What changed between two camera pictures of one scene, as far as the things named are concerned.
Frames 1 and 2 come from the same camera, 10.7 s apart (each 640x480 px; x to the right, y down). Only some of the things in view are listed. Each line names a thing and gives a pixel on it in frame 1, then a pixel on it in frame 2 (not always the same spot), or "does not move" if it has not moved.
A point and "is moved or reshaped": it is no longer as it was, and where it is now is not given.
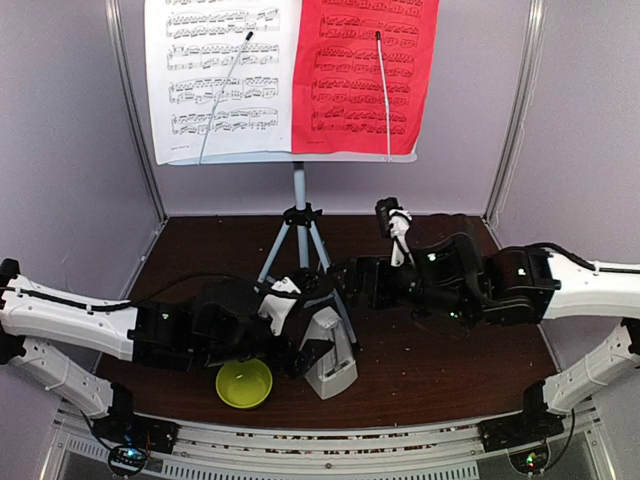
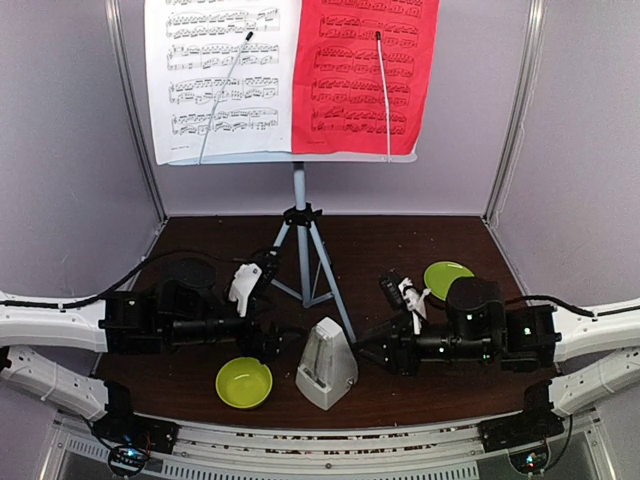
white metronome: (337, 369) is moved or reshaped
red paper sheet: (337, 104) does not move
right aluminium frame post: (510, 150) does not move
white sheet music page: (191, 47) does not move
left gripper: (291, 346) to (268, 347)
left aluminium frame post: (116, 24) does not move
